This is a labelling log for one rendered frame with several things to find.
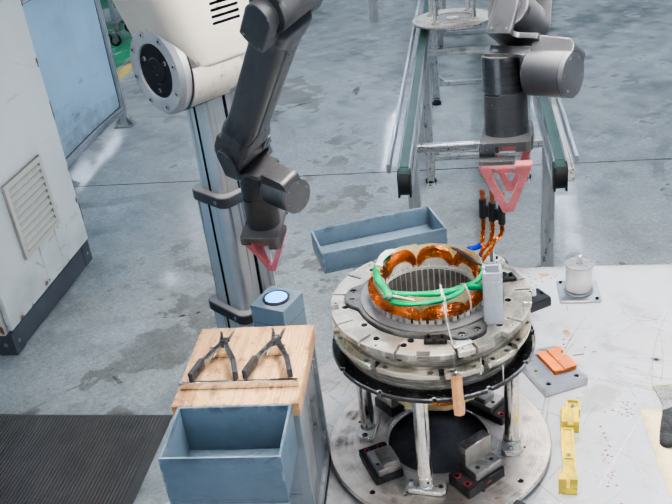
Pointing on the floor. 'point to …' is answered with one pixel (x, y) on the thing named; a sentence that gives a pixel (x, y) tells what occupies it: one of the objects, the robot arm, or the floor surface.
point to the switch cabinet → (32, 193)
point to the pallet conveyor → (556, 161)
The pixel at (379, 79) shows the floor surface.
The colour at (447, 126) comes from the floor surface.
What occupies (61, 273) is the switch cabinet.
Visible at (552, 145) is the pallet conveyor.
